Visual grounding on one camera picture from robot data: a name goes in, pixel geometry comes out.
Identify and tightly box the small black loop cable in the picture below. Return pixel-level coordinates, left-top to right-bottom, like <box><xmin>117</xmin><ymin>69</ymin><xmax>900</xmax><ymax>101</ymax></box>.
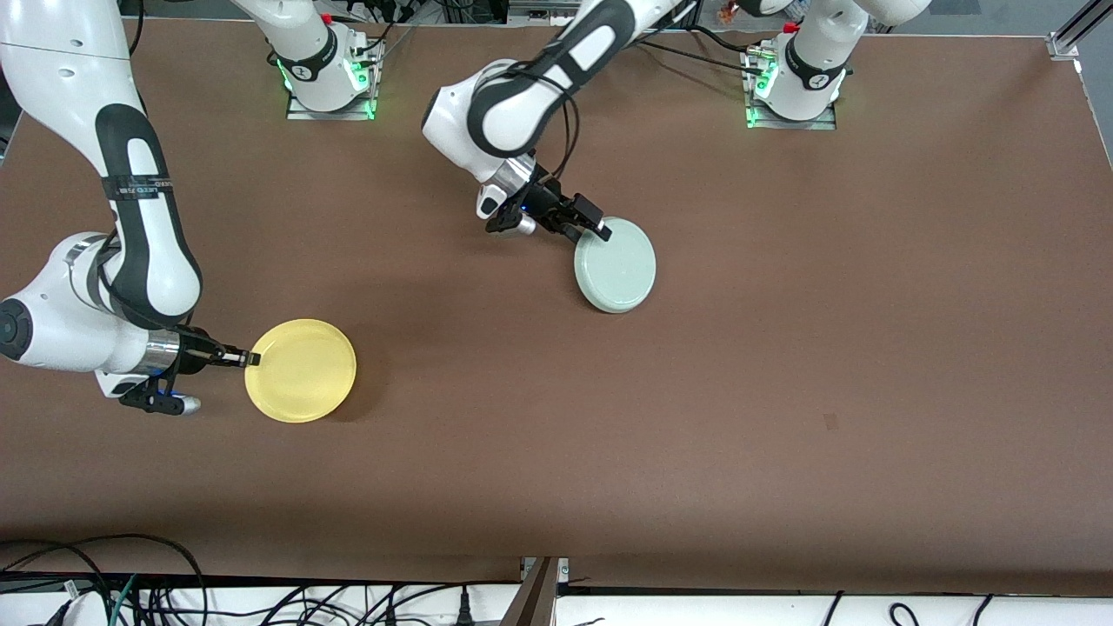
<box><xmin>0</xmin><ymin>543</ymin><xmax>112</xmax><ymax>626</ymax></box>

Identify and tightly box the green cable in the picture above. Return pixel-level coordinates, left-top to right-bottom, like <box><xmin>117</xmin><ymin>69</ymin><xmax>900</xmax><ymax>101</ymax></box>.
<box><xmin>110</xmin><ymin>574</ymin><xmax>138</xmax><ymax>626</ymax></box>

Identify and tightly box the short black table cable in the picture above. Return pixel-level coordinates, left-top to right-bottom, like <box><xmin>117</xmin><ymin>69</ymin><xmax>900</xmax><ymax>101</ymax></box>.
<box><xmin>691</xmin><ymin>24</ymin><xmax>753</xmax><ymax>51</ymax></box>

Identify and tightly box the brown table cover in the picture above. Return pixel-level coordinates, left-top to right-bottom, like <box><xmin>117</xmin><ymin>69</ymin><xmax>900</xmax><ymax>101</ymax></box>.
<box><xmin>0</xmin><ymin>17</ymin><xmax>1113</xmax><ymax>585</ymax></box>

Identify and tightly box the white ledge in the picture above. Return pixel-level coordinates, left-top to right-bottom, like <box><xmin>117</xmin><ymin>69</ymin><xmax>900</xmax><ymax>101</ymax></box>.
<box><xmin>0</xmin><ymin>584</ymin><xmax>1113</xmax><ymax>626</ymax></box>

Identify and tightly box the grey metal box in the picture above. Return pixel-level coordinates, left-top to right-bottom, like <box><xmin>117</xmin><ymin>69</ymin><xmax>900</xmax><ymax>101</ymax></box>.
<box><xmin>509</xmin><ymin>0</ymin><xmax>592</xmax><ymax>27</ymax></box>

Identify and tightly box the black base cable bundle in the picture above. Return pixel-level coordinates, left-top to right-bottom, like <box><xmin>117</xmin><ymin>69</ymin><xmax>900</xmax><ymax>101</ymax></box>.
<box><xmin>352</xmin><ymin>0</ymin><xmax>418</xmax><ymax>66</ymax></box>

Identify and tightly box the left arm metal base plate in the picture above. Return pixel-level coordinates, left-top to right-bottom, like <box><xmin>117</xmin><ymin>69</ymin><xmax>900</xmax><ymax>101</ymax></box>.
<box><xmin>746</xmin><ymin>48</ymin><xmax>837</xmax><ymax>131</ymax></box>

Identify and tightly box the yellow round plate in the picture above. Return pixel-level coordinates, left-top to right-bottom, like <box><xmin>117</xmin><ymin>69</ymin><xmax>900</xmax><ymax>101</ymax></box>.
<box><xmin>244</xmin><ymin>318</ymin><xmax>358</xmax><ymax>424</ymax></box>

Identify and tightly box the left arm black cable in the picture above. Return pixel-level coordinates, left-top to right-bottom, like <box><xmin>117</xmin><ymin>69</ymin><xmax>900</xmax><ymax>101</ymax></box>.
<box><xmin>513</xmin><ymin>61</ymin><xmax>582</xmax><ymax>188</ymax></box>

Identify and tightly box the long black table cable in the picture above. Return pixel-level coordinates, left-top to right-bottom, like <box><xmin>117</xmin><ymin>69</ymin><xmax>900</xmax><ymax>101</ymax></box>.
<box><xmin>639</xmin><ymin>35</ymin><xmax>766</xmax><ymax>79</ymax></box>

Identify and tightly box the aluminium profile beam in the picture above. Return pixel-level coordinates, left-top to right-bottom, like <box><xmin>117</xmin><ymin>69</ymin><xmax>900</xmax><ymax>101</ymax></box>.
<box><xmin>500</xmin><ymin>556</ymin><xmax>562</xmax><ymax>626</ymax></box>

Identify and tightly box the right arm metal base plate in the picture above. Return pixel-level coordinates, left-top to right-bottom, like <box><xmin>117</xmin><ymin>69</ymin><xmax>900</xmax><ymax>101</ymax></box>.
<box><xmin>287</xmin><ymin>39</ymin><xmax>377</xmax><ymax>121</ymax></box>

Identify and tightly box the pale green round plate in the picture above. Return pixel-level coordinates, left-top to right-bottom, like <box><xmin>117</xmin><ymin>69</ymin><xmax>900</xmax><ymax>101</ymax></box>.
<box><xmin>573</xmin><ymin>216</ymin><xmax>657</xmax><ymax>315</ymax></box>

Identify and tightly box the large black loop cable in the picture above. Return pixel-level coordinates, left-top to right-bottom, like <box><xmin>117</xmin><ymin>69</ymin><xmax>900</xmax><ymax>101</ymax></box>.
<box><xmin>0</xmin><ymin>533</ymin><xmax>207</xmax><ymax>626</ymax></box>

